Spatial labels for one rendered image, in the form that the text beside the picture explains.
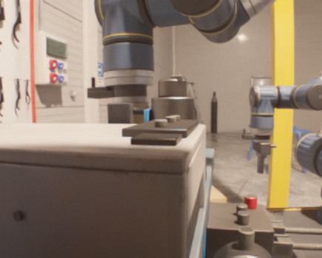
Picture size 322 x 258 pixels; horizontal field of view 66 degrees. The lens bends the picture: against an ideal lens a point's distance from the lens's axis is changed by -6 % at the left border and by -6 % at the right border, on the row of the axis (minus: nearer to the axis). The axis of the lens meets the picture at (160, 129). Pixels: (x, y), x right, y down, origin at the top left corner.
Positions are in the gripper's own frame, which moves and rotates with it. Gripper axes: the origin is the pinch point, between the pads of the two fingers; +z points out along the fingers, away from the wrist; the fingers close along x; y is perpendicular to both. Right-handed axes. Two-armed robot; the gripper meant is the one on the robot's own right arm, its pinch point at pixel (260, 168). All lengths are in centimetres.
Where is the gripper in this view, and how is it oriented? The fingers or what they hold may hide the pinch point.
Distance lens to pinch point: 132.7
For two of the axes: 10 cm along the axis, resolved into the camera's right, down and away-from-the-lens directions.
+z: 0.1, 9.9, 1.0
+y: 10.0, 0.0, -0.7
